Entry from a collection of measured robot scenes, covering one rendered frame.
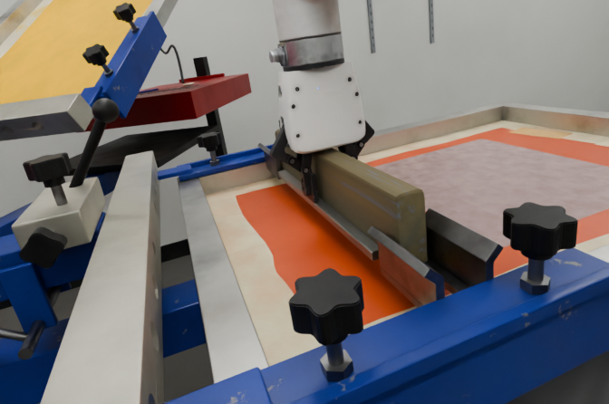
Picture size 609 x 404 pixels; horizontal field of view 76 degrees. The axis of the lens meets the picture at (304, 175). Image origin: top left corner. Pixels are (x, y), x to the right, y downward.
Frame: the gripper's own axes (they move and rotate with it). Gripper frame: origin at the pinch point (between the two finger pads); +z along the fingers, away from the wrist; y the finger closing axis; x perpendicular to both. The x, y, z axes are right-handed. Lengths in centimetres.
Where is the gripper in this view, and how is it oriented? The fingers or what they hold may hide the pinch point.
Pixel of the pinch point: (328, 181)
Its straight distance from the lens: 52.1
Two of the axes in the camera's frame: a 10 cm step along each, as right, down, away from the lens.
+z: 1.4, 9.4, 3.2
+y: 9.3, -2.4, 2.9
